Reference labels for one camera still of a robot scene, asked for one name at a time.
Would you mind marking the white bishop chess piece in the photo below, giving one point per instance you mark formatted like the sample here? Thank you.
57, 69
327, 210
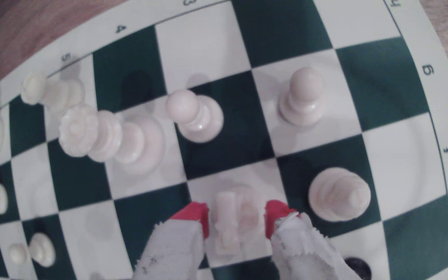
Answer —
336, 194

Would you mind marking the green white chess mat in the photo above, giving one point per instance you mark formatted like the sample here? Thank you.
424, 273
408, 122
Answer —
224, 50

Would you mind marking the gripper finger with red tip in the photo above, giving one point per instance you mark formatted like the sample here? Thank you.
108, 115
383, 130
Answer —
173, 252
305, 252

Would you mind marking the black pawn chess piece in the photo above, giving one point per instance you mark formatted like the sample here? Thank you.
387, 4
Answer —
358, 269

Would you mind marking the white queen chess piece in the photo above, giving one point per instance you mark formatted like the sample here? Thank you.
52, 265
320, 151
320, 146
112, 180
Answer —
107, 136

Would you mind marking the white rook chess piece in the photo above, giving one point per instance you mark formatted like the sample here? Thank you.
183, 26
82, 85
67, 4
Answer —
53, 92
230, 221

